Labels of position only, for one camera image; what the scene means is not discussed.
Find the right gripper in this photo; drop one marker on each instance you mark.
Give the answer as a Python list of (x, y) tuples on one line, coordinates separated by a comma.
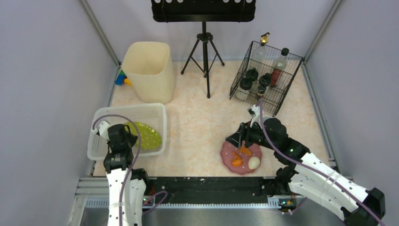
[(245, 134)]

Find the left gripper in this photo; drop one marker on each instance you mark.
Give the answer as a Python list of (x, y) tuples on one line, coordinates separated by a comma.
[(116, 144)]

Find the pink polka dot plate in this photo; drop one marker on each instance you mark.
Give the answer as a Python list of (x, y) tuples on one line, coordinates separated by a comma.
[(227, 156)]

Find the green polka dot plate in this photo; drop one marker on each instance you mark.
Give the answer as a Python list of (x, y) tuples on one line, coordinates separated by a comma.
[(151, 140)]

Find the small pepper shaker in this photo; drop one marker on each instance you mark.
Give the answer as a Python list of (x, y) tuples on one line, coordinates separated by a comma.
[(261, 90)]

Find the black-lid jar white beads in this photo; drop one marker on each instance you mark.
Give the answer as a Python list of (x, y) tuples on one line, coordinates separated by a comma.
[(245, 84)]

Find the shiny black-lid spice jar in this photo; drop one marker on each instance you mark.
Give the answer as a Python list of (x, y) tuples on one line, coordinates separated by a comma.
[(265, 80)]

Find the black-lid clear jar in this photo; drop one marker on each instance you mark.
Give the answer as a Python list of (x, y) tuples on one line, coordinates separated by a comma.
[(252, 74)]

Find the tall sauce bottle black cap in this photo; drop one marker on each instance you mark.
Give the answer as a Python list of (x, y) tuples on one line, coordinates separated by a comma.
[(279, 66)]

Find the glass bottle gold stopper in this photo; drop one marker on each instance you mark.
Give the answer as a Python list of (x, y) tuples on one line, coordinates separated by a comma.
[(260, 51)]

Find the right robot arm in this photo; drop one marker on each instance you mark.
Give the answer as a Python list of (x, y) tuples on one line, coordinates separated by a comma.
[(305, 174)]

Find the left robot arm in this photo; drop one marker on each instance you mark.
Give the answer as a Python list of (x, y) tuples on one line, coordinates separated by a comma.
[(126, 186)]

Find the toy fried chicken piece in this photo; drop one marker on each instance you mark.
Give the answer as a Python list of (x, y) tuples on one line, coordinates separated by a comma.
[(245, 151)]

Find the toy white egg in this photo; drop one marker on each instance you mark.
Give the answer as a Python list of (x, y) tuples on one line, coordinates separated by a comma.
[(253, 163)]

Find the white plastic perforated basket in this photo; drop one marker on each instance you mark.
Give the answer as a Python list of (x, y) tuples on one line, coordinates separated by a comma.
[(153, 115)]

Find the colourful toy blocks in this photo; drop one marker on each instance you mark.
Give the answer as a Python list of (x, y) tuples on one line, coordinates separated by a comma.
[(122, 79)]

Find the cream plastic waste bin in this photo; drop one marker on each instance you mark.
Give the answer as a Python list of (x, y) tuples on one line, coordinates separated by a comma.
[(148, 66)]

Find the black tripod music stand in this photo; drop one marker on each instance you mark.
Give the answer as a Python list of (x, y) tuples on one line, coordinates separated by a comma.
[(203, 11)]

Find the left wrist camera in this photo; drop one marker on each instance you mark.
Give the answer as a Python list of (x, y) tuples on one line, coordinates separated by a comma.
[(101, 129)]

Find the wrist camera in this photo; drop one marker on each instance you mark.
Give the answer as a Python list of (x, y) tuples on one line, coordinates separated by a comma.
[(101, 129), (255, 113)]

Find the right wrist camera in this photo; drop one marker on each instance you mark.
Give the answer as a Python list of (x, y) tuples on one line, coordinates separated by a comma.
[(255, 113)]

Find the black wire basket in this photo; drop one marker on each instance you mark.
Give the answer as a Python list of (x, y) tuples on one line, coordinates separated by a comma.
[(265, 72)]

